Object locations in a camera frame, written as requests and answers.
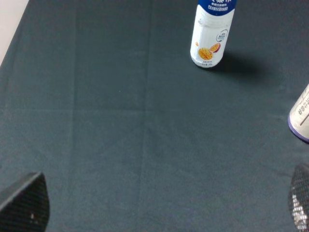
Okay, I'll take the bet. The purple roll with paper label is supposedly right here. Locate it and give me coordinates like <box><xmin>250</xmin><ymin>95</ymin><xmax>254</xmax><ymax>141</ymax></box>
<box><xmin>288</xmin><ymin>85</ymin><xmax>309</xmax><ymax>144</ymax></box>

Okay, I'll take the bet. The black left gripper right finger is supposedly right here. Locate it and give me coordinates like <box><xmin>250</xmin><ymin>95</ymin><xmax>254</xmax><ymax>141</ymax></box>
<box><xmin>288</xmin><ymin>163</ymin><xmax>309</xmax><ymax>232</ymax></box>

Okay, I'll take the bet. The blue white yogurt drink bottle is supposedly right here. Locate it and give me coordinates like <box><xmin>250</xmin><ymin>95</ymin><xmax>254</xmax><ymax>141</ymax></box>
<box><xmin>190</xmin><ymin>0</ymin><xmax>237</xmax><ymax>68</ymax></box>

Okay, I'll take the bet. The dark green tablecloth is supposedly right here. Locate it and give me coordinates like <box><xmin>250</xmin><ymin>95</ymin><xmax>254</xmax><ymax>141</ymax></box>
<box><xmin>0</xmin><ymin>0</ymin><xmax>309</xmax><ymax>232</ymax></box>

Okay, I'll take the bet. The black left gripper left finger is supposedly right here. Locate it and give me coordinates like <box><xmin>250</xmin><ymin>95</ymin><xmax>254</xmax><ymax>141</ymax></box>
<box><xmin>0</xmin><ymin>172</ymin><xmax>50</xmax><ymax>232</ymax></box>

